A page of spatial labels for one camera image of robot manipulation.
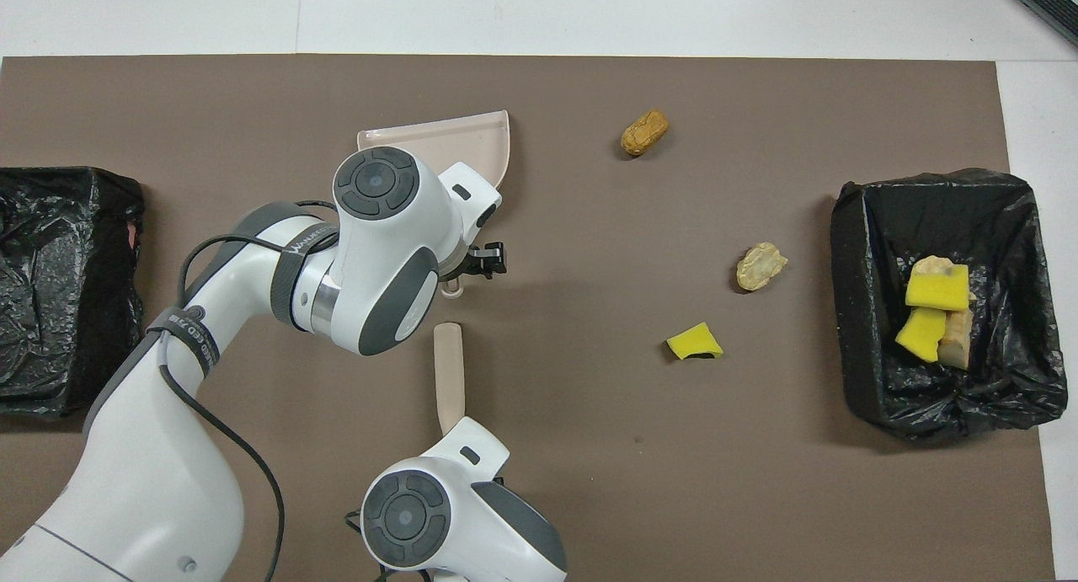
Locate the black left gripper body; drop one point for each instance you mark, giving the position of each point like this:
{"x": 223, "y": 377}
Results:
{"x": 463, "y": 264}

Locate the beige hand brush black bristles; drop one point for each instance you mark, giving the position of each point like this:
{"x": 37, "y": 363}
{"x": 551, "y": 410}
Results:
{"x": 449, "y": 371}

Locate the beige plastic dustpan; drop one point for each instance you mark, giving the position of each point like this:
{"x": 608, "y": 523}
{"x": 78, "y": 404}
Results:
{"x": 455, "y": 144}

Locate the orange brown sponge lump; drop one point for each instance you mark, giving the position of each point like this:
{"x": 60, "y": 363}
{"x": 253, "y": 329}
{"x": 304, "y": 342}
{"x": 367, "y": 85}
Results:
{"x": 645, "y": 133}

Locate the yellow sponge scrap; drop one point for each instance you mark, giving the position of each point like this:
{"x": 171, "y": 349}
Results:
{"x": 920, "y": 333}
{"x": 692, "y": 340}
{"x": 936, "y": 291}

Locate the beige sponge scrap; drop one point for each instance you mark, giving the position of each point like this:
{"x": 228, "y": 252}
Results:
{"x": 931, "y": 266}
{"x": 760, "y": 267}
{"x": 957, "y": 346}

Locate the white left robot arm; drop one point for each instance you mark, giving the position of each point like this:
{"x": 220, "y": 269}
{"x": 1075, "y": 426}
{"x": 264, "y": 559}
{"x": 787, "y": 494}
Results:
{"x": 152, "y": 481}

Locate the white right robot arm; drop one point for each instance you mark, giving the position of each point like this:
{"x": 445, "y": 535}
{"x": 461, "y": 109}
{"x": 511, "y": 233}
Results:
{"x": 505, "y": 531}

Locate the black bag lined bin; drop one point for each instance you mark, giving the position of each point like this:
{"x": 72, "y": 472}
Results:
{"x": 67, "y": 270}
{"x": 1011, "y": 228}

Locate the brown paper table mat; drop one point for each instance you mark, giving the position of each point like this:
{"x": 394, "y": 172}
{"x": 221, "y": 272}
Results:
{"x": 674, "y": 481}

